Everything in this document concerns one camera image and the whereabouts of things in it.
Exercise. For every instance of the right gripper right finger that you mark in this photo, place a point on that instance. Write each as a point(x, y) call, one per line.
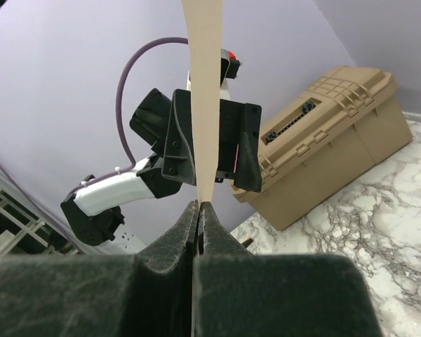
point(237, 293)

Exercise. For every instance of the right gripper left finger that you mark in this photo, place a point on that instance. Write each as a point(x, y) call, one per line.
point(146, 294)

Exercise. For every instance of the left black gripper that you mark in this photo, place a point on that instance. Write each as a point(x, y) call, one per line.
point(238, 143)

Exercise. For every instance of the tan paper letter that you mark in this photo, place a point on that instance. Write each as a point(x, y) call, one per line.
point(204, 30)

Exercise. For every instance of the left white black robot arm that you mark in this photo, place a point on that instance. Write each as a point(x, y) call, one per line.
point(93, 210)

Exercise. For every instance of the tan plastic tool case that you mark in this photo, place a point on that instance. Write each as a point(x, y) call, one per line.
point(348, 121)

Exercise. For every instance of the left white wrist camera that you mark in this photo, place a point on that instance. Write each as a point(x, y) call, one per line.
point(229, 67)

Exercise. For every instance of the aluminium frame rail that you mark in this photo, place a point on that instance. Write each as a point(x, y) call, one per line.
point(23, 231)

